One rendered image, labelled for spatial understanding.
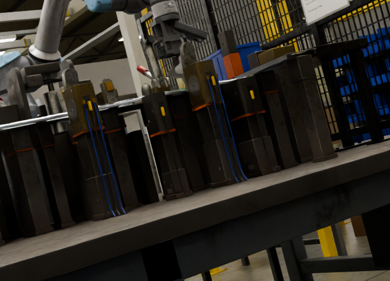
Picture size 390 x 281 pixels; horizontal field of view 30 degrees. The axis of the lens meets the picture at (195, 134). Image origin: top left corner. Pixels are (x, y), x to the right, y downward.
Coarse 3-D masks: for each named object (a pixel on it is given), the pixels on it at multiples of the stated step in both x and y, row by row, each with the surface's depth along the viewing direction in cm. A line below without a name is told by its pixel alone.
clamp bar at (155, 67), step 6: (150, 36) 235; (144, 42) 236; (150, 42) 235; (144, 48) 237; (150, 48) 238; (150, 54) 237; (150, 60) 235; (156, 60) 237; (150, 66) 235; (156, 66) 237; (150, 72) 236; (156, 72) 236; (162, 72) 236; (156, 78) 234; (162, 78) 236
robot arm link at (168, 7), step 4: (172, 0) 217; (156, 4) 215; (160, 4) 215; (164, 4) 215; (168, 4) 215; (172, 4) 216; (152, 8) 217; (156, 8) 216; (160, 8) 215; (164, 8) 215; (168, 8) 215; (172, 8) 216; (176, 8) 218; (156, 12) 216; (160, 12) 215; (164, 12) 215; (168, 12) 215; (172, 12) 216; (176, 12) 217; (156, 16) 216; (160, 16) 216
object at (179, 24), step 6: (174, 24) 217; (180, 24) 218; (186, 24) 218; (180, 30) 218; (186, 30) 218; (192, 30) 219; (198, 30) 220; (186, 36) 221; (192, 36) 220; (198, 36) 220; (204, 36) 221; (198, 42) 224
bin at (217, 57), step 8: (240, 48) 265; (248, 48) 266; (256, 48) 267; (208, 56) 273; (216, 56) 267; (240, 56) 264; (216, 64) 268; (248, 64) 265; (216, 72) 270; (224, 72) 264
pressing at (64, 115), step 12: (144, 96) 203; (168, 96) 222; (108, 108) 210; (120, 108) 220; (132, 108) 225; (24, 120) 190; (36, 120) 190; (48, 120) 203; (60, 120) 208; (0, 132) 204
